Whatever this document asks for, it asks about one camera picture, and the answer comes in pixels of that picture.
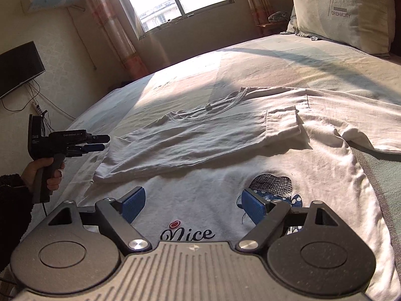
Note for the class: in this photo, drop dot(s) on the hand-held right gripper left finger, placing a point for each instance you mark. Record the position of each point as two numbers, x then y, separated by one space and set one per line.
134 205

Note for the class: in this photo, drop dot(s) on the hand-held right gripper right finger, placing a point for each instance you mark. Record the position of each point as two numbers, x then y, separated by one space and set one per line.
253 208

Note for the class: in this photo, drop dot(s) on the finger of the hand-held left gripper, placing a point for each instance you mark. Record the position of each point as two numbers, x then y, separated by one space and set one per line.
92 148
100 138

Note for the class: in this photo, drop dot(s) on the white printed t-shirt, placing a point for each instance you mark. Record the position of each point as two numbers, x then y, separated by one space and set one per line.
219 194

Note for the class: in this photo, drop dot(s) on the person's left forearm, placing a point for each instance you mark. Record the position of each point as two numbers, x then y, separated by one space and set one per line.
12 213

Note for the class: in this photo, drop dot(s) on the person's left hand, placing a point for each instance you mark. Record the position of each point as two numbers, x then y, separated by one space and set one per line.
26 175

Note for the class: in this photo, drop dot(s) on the pink patterned curtain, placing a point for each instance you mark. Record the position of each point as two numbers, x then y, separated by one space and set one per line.
257 3
109 31

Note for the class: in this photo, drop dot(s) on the white air conditioner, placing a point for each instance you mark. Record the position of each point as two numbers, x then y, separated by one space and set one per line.
50 1

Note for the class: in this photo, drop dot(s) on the bed with striped sheet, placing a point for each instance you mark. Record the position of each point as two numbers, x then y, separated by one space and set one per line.
250 62

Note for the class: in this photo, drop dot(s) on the wooden bedside shelf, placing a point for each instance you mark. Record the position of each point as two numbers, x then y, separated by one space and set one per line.
269 28

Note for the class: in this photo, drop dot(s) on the grey cloth bundle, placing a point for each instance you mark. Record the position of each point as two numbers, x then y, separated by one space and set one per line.
278 17

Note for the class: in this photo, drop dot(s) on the beige printed pillow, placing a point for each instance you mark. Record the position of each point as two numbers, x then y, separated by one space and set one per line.
344 12

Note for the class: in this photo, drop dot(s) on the wall power strip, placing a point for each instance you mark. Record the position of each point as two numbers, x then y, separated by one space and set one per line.
39 109

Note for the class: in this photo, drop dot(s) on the black wall television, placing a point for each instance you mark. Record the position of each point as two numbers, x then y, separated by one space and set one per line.
18 69

